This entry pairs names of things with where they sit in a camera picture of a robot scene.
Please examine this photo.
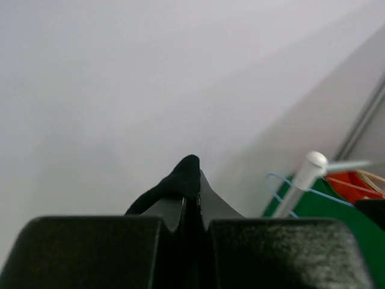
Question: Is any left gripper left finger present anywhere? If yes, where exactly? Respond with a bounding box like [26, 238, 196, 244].
[1, 199, 184, 288]

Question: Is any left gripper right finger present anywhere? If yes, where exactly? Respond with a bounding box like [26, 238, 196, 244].
[198, 176, 375, 288]

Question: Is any blue wire hanger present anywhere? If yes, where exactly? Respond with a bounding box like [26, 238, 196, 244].
[262, 174, 356, 219]

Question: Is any black t shirt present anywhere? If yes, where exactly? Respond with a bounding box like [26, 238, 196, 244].
[125, 154, 201, 215]

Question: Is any green t shirt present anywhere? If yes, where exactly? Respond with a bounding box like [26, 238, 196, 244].
[260, 174, 385, 241]

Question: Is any orange t shirt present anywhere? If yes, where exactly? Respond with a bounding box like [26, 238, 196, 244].
[326, 172, 384, 204]

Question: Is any silver clothes rack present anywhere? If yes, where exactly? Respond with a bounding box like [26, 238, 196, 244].
[273, 151, 374, 218]

